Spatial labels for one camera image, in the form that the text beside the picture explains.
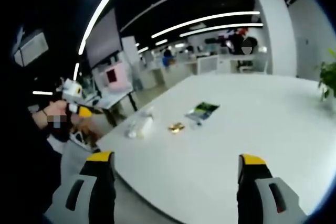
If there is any pink box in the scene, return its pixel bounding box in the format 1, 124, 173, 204
104, 61, 132, 93

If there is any person's left hand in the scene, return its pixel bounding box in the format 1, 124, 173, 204
46, 100, 69, 124

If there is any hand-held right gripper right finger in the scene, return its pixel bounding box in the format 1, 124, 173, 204
236, 153, 308, 224

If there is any dark wall screen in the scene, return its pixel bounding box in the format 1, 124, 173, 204
85, 7, 123, 69

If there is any gold lid skincare jar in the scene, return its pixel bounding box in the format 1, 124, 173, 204
167, 122, 186, 134

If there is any green skincare packet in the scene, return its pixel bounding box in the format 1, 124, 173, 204
184, 101, 221, 130

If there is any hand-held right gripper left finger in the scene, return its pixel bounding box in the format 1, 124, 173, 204
44, 151, 117, 224

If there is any white office partition desk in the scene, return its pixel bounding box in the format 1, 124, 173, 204
183, 54, 268, 75

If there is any green potted plant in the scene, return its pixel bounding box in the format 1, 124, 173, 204
318, 48, 336, 101

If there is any small side table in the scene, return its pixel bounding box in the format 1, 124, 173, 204
96, 90, 139, 126

